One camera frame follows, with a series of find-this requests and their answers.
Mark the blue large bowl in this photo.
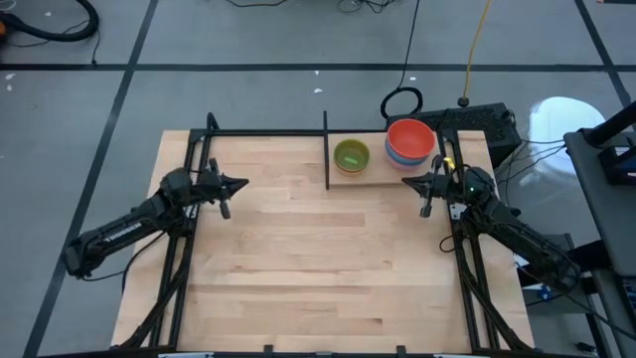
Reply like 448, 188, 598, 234
384, 141, 434, 168

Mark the yellow hanging cable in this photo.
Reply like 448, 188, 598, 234
457, 0, 493, 108

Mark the white rounded bin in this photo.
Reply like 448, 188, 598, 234
527, 96, 608, 173

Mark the black computer box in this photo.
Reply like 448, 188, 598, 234
387, 102, 523, 168

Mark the green translucent small bowl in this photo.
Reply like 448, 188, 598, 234
333, 138, 372, 173

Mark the grey side desk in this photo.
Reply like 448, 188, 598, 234
563, 127, 636, 279

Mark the thick black hose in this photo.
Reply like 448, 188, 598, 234
0, 0, 99, 44

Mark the black hanging cable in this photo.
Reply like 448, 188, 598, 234
380, 0, 423, 120

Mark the black aluminium table frame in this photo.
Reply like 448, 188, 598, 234
116, 111, 536, 358

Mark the red large bowl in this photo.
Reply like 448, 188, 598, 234
386, 117, 437, 161

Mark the black angular stand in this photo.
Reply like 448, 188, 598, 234
585, 101, 636, 186

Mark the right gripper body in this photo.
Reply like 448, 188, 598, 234
419, 154, 463, 219

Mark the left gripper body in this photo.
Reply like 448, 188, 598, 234
191, 158, 233, 221

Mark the wooden shelf with black frame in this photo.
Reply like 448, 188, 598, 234
322, 109, 441, 190

